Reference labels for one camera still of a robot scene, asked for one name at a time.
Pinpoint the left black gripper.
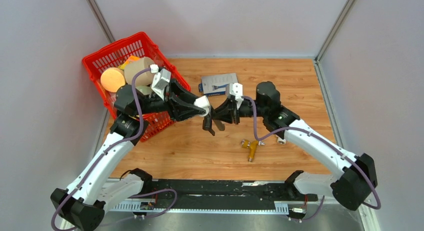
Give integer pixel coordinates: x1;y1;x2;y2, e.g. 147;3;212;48
135;78;206;123

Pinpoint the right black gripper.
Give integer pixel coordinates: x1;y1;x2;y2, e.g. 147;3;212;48
210;97;268;125

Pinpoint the white pvc elbow fitting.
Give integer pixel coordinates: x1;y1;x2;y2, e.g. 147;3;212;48
276;136;287;145
193;95;211;117

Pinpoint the dark grey metal faucet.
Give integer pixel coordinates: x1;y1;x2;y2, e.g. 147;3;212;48
202;113;226;136

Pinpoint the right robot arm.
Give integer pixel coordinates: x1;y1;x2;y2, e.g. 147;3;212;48
211;81;382;211

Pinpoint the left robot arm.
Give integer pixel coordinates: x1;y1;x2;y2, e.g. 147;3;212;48
50;79;213;231

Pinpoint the grey blue razor box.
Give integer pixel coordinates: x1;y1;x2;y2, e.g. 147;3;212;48
198;73;238;97

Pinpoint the pale green soap bottle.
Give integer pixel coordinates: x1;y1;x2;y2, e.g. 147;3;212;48
136;85;153;96

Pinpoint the brown toilet paper roll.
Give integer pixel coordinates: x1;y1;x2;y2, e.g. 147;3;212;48
123;56;159;88

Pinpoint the yellow brass tap valve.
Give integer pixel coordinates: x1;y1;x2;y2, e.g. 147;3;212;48
240;139;265;162

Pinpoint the red plastic basket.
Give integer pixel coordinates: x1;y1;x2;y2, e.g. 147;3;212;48
82;32;191;124

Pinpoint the orange round sponge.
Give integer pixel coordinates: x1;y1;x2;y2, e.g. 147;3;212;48
100;67;127;93

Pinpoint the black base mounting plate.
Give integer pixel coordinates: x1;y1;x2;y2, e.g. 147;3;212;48
113;179;319;218

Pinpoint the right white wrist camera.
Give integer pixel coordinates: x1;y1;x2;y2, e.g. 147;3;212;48
225;82;244;109

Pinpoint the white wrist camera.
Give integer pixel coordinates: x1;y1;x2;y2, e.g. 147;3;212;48
150;68;171;100
225;82;244;109

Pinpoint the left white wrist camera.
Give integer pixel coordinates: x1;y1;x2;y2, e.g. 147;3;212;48
150;68;171;100

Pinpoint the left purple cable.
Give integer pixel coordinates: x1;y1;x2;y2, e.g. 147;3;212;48
50;67;178;231

